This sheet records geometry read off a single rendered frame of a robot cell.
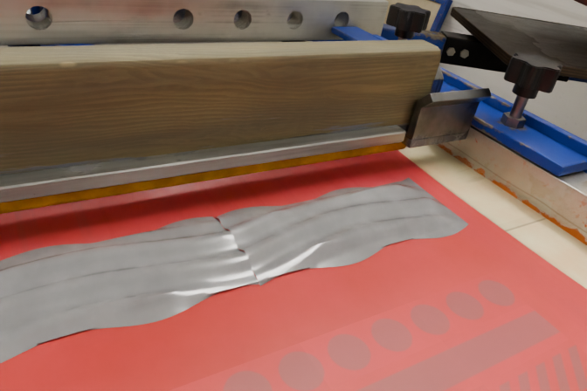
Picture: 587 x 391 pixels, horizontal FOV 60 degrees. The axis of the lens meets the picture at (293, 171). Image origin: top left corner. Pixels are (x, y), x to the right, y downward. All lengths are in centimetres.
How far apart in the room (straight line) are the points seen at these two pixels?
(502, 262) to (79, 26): 42
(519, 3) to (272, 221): 234
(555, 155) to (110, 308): 35
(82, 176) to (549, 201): 35
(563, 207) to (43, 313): 37
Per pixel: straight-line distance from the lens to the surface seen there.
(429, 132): 45
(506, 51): 101
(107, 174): 32
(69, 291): 29
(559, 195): 45
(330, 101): 38
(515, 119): 49
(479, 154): 49
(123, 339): 28
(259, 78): 34
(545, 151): 46
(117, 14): 55
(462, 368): 30
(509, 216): 44
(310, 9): 63
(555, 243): 43
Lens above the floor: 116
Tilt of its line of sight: 30 degrees down
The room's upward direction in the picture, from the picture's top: 10 degrees clockwise
